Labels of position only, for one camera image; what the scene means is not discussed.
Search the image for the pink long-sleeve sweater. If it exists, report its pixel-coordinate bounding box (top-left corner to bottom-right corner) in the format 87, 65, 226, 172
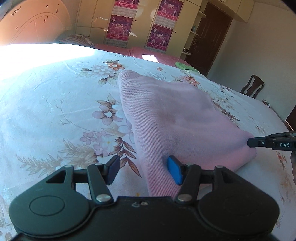
118, 70, 256, 196

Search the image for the upper left pink poster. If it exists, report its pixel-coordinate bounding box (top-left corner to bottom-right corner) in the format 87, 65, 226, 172
112, 0, 139, 18

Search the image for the pink checked bed cover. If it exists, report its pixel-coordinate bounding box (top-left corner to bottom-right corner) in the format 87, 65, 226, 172
93, 44, 190, 67

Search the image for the dark wooden chair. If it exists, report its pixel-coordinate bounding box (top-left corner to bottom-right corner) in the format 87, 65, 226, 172
240, 75, 265, 99

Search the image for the dark brown door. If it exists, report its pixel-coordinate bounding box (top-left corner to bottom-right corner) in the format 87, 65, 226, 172
185, 3, 232, 76

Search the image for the cream wardrobe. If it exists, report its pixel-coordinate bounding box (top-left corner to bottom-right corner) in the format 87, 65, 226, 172
75, 0, 202, 58

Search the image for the white floral bed sheet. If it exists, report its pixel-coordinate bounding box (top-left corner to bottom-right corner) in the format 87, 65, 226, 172
1, 44, 287, 240

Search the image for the lower right pink poster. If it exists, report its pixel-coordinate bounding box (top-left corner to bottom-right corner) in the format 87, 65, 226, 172
145, 24, 173, 53

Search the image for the green folded cloth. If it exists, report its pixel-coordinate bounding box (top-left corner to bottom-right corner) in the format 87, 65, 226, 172
175, 61, 198, 72

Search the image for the person right hand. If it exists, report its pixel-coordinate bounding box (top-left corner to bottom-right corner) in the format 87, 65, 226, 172
290, 151, 296, 185

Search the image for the upper right pink poster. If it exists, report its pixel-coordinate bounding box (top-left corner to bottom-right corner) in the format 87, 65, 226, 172
154, 0, 184, 30

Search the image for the orange striped pillow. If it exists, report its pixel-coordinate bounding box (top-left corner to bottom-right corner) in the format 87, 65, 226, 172
59, 35, 95, 47

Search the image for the lower left pink poster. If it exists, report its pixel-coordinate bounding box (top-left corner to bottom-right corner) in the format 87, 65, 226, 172
104, 15, 133, 48

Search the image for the peach curved headboard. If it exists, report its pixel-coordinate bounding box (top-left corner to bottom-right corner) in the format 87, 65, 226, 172
1, 1, 72, 45

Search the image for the pink poster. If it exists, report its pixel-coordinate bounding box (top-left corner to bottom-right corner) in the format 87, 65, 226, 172
112, 0, 139, 18
104, 15, 133, 48
154, 0, 184, 30
145, 24, 173, 53

